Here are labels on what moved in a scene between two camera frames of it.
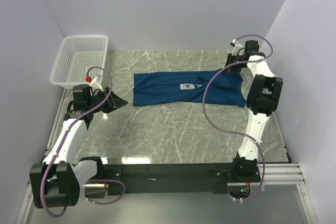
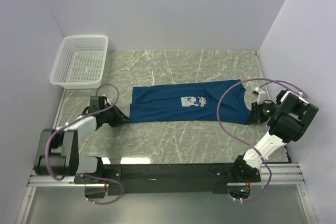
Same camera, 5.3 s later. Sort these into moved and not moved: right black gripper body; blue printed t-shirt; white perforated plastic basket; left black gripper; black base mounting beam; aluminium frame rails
Moved: left black gripper; right black gripper body; blue printed t-shirt
Not moved: aluminium frame rails; white perforated plastic basket; black base mounting beam
